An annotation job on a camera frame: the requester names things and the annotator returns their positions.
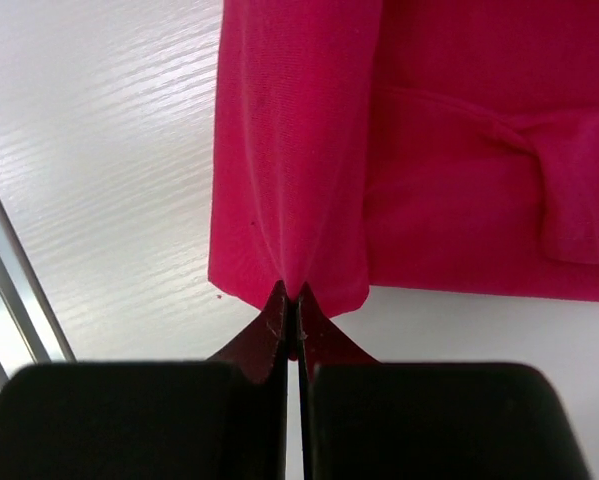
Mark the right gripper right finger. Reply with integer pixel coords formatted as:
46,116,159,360
292,288,591,479

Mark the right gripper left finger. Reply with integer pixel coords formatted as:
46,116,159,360
0,284,288,479

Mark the aluminium mounting rail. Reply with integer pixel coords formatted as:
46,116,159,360
0,200,76,391

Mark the magenta t shirt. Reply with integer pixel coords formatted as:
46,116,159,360
207,0,599,361

